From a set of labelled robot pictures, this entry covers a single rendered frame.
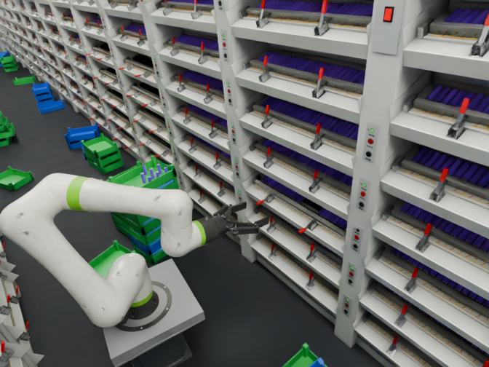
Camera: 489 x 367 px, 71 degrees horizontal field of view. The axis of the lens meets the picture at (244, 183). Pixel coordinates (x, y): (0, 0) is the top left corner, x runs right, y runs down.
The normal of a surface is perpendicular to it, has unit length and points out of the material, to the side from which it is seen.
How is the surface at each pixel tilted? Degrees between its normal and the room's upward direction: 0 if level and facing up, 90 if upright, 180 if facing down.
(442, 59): 109
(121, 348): 2
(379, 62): 90
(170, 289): 2
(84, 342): 0
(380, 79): 90
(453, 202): 19
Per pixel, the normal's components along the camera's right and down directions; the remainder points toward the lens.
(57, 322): -0.07, -0.83
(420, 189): -0.32, -0.65
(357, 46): -0.71, 0.65
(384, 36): -0.77, 0.40
